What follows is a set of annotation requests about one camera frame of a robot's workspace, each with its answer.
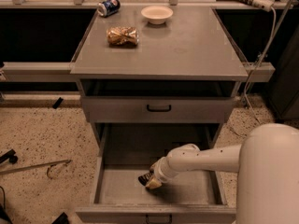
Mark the gold foil snack bag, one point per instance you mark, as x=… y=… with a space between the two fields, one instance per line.
x=122 y=35

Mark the metal rod on floor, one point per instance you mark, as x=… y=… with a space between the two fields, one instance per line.
x=22 y=169

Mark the grey drawer cabinet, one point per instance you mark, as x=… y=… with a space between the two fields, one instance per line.
x=189 y=56

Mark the black object bottom left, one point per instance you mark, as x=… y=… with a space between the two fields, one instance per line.
x=61 y=219

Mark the small black block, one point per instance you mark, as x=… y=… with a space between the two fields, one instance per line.
x=57 y=103

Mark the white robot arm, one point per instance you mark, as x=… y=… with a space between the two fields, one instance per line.
x=267 y=168

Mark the black clamp on floor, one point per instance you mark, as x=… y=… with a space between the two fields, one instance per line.
x=9 y=156

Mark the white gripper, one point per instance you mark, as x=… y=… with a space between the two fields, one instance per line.
x=160 y=170

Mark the black drawer handle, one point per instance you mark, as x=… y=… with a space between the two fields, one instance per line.
x=159 y=108

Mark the white bowl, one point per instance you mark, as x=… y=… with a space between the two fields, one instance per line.
x=157 y=14

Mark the closed grey drawer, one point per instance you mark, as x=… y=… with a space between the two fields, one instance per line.
x=133 y=110

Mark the blue pepsi can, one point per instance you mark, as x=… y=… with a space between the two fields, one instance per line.
x=108 y=8

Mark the open grey drawer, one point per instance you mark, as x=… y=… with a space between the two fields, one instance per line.
x=126 y=152

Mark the rxbar chocolate bar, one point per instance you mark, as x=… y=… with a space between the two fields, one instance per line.
x=145 y=178

